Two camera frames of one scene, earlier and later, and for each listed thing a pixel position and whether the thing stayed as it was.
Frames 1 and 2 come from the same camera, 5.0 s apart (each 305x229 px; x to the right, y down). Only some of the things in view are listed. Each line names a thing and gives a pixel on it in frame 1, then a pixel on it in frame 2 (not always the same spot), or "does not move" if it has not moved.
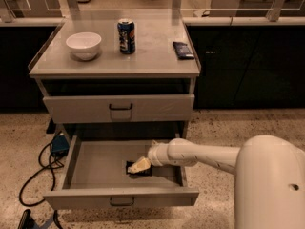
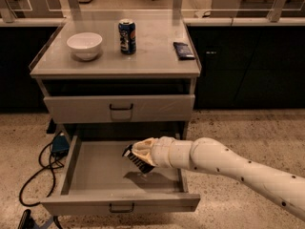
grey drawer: x=140 y=108 does not move
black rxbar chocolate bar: x=146 y=172 -> x=143 y=166
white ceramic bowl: x=84 y=45 does not move
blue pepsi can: x=127 y=36 does not move
